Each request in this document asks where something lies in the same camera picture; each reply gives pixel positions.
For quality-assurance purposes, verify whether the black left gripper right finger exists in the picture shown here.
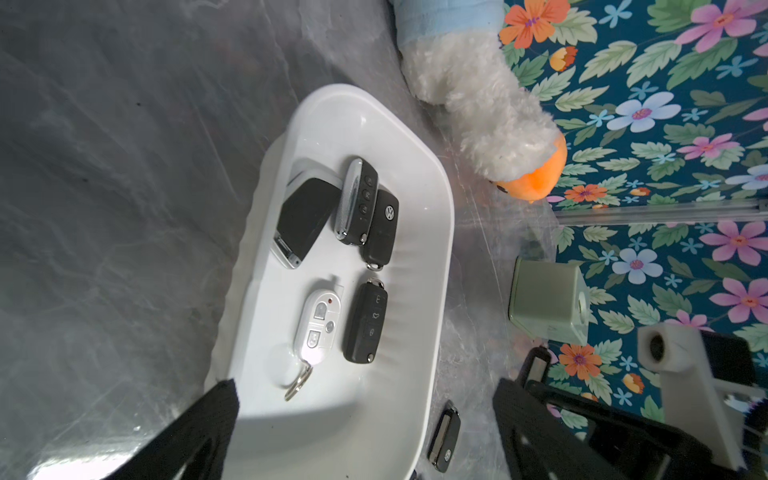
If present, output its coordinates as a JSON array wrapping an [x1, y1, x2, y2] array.
[[492, 379, 660, 479]]

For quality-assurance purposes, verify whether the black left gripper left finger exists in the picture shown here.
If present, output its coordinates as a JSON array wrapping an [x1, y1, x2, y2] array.
[[108, 379, 239, 479]]

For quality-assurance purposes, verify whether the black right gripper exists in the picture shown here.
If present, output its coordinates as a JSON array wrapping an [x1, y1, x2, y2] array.
[[515, 347, 767, 479]]

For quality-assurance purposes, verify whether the white car key fob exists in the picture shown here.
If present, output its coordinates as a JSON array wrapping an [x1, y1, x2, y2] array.
[[284, 289, 342, 402]]

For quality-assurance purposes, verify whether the black shield-shaped car key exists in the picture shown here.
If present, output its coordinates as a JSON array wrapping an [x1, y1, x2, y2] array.
[[272, 175, 341, 269]]

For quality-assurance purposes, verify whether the black car key top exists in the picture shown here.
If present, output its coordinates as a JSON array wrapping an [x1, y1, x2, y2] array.
[[334, 157, 379, 246]]

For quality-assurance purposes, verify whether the black key centre pair right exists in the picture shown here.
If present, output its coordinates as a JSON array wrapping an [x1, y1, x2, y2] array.
[[427, 401, 461, 473]]

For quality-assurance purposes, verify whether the black key pair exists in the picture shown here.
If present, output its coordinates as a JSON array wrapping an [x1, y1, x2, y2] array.
[[343, 278, 388, 364], [427, 401, 461, 473]]

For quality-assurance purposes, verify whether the green tissue box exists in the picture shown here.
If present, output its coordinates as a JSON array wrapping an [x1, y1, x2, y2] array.
[[508, 257, 591, 346]]

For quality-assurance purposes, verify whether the white storage tray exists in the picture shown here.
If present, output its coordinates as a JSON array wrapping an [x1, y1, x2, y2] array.
[[205, 84, 454, 479]]

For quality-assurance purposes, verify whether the black key centre pair left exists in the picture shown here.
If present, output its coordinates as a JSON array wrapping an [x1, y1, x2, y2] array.
[[343, 278, 388, 364]]

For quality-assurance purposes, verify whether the white plush bear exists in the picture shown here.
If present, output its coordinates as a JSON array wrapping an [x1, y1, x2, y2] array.
[[391, 1, 560, 182]]

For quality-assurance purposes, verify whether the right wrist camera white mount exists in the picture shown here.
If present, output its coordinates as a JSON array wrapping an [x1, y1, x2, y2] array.
[[637, 323, 767, 479]]

